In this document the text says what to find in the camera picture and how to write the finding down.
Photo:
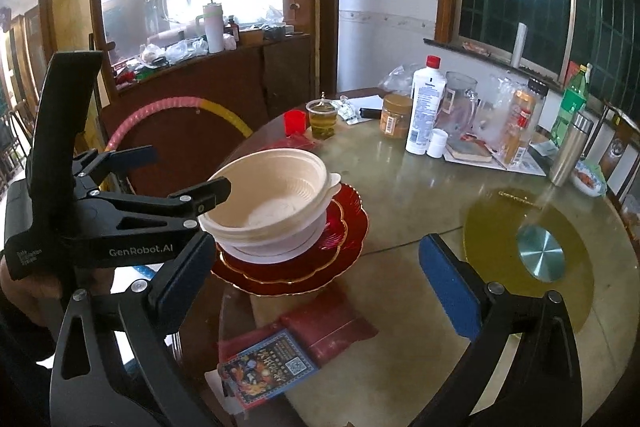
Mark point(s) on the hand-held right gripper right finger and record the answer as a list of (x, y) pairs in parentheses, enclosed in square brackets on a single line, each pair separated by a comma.
[(452, 292)]

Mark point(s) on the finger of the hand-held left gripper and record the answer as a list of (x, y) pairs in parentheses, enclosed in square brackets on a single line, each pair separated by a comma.
[(200, 199), (115, 162)]

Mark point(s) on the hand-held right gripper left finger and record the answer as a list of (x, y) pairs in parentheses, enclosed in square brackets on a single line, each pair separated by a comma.
[(187, 287)]

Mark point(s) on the red gold-rimmed scalloped plate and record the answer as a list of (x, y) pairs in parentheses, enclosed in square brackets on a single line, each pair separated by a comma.
[(332, 232), (352, 247)]

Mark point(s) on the person's left hand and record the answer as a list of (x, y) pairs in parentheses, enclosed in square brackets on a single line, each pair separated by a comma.
[(30, 294)]

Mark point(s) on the pink and yellow hoop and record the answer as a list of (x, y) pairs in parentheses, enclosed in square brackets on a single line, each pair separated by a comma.
[(150, 109)]

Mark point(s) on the yellow round glass turntable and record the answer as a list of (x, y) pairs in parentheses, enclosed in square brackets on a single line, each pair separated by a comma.
[(500, 227)]

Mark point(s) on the blue card box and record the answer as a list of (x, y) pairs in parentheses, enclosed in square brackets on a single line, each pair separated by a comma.
[(270, 367)]

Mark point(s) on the red bottle cap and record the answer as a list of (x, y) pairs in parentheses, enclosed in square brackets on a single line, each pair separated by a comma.
[(295, 123)]

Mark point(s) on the dark wooden sideboard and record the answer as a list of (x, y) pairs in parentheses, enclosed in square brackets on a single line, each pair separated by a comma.
[(210, 77)]

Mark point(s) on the red paper packet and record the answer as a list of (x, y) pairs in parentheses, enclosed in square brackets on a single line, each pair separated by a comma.
[(330, 327)]

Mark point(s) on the brown book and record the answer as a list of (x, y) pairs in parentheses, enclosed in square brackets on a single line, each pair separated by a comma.
[(470, 152)]

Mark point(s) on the clear plastic cup of tea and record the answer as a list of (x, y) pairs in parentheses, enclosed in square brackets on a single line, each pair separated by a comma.
[(322, 122)]

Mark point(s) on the small white jar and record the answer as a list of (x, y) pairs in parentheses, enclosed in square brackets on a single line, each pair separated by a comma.
[(437, 144)]

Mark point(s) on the crumpled clear plastic wrapper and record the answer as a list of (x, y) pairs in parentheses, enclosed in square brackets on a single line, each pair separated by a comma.
[(347, 109)]

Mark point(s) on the white lotion bottle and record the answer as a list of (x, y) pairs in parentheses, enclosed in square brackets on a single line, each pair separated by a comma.
[(425, 117)]

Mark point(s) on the blue patterned plate with food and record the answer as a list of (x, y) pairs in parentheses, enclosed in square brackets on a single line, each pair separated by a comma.
[(590, 179)]

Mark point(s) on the orange-labelled clear bottle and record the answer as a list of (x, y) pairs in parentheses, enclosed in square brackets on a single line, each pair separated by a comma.
[(520, 122)]

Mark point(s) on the amber jar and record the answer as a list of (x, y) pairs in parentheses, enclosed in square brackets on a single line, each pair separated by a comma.
[(396, 117)]

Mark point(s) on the stainless steel thermos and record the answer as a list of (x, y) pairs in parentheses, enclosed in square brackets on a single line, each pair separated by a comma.
[(570, 147)]

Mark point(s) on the white paper sheet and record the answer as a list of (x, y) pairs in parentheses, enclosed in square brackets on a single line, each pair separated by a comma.
[(367, 102)]

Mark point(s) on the dark wooden chair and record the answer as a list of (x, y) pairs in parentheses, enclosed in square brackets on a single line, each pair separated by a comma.
[(622, 157)]

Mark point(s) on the green plastic bottle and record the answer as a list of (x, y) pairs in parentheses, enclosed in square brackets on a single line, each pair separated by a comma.
[(575, 92)]

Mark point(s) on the white paper roll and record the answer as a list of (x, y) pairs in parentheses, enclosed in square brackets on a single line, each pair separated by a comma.
[(520, 44)]

